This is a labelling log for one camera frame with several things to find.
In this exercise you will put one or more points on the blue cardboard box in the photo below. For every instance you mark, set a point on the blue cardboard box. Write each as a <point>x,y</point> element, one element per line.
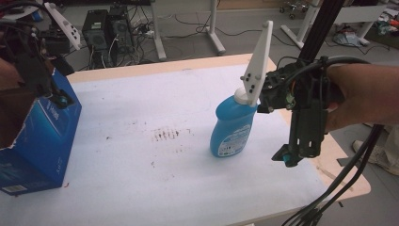
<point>47,138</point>

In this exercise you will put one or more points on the person's right hand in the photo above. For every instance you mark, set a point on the person's right hand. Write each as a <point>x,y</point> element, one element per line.
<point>367,94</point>

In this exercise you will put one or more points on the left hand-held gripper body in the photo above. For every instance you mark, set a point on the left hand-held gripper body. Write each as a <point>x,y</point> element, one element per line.
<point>29,59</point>

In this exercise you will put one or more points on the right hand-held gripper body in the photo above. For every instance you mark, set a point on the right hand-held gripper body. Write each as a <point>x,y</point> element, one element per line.
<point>309,103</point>

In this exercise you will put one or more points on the person's left hand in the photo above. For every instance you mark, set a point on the person's left hand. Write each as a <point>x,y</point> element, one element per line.
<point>9,75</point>

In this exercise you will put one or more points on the white desk leg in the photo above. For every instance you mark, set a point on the white desk leg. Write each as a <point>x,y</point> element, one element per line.
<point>157,31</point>
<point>215,31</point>
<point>302,28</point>

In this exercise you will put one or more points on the office chair wheel base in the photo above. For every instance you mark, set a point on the office chair wheel base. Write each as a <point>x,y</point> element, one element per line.
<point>293,8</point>

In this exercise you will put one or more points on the blue detergent bottle white cap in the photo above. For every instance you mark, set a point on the blue detergent bottle white cap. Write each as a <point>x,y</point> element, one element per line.
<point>233,125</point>

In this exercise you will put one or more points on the black metal stand pole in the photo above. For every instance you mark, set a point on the black metal stand pole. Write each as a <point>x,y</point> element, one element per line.
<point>323,28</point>

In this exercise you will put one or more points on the black computer tower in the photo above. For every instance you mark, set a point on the black computer tower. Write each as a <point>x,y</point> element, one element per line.
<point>120,31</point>
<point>95,37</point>

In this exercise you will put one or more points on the white side desk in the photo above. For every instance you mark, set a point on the white side desk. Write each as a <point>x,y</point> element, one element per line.
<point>357,15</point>

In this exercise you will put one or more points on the white power strip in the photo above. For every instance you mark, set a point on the white power strip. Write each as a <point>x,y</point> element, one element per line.
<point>147,32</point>

